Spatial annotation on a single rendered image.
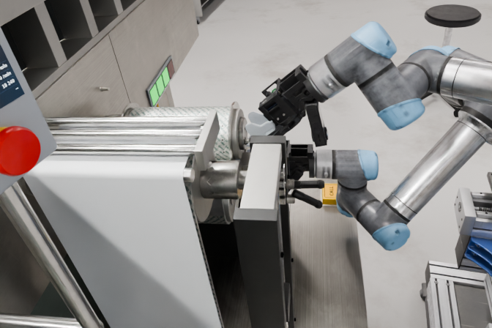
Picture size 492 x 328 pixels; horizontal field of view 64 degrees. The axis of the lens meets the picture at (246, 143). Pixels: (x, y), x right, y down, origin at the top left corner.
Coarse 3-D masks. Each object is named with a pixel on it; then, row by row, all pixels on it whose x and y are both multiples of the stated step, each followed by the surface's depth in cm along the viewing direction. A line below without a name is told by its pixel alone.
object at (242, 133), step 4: (240, 120) 88; (244, 120) 88; (240, 124) 87; (244, 124) 88; (240, 128) 86; (244, 128) 88; (240, 132) 86; (244, 132) 88; (240, 136) 86; (244, 136) 88; (240, 140) 87; (244, 140) 88; (240, 144) 87; (244, 144) 88; (240, 148) 89; (244, 148) 89
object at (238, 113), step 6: (240, 108) 89; (234, 114) 86; (240, 114) 89; (234, 120) 85; (234, 126) 85; (234, 132) 84; (234, 138) 85; (234, 144) 85; (234, 150) 86; (240, 150) 90; (234, 156) 88; (240, 156) 89
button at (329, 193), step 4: (328, 184) 121; (332, 184) 120; (336, 184) 120; (324, 188) 119; (328, 188) 119; (332, 188) 119; (336, 188) 119; (324, 192) 118; (328, 192) 118; (332, 192) 118; (336, 192) 118; (324, 196) 117; (328, 196) 117; (332, 196) 116; (324, 200) 116; (328, 200) 116; (332, 200) 116; (336, 204) 117
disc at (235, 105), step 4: (232, 104) 87; (236, 104) 90; (232, 108) 85; (232, 112) 85; (232, 116) 85; (228, 120) 84; (228, 124) 83; (228, 128) 83; (228, 132) 83; (228, 136) 83; (228, 140) 83; (228, 144) 83; (228, 148) 84; (232, 148) 85; (232, 152) 85; (232, 156) 85
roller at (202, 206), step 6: (198, 174) 62; (198, 180) 62; (192, 186) 59; (198, 186) 62; (192, 192) 59; (198, 192) 62; (198, 198) 62; (204, 198) 66; (210, 198) 69; (198, 204) 62; (204, 204) 66; (210, 204) 69; (198, 210) 62; (204, 210) 66; (198, 216) 62; (204, 216) 66
